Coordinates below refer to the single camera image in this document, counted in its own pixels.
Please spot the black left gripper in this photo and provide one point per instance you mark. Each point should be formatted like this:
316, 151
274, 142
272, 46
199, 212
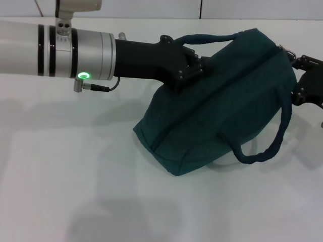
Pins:
146, 60

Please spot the dark blue fabric bag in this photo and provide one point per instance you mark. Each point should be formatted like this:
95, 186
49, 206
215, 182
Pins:
227, 106

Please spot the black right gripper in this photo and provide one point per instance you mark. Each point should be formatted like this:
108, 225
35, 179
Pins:
310, 88

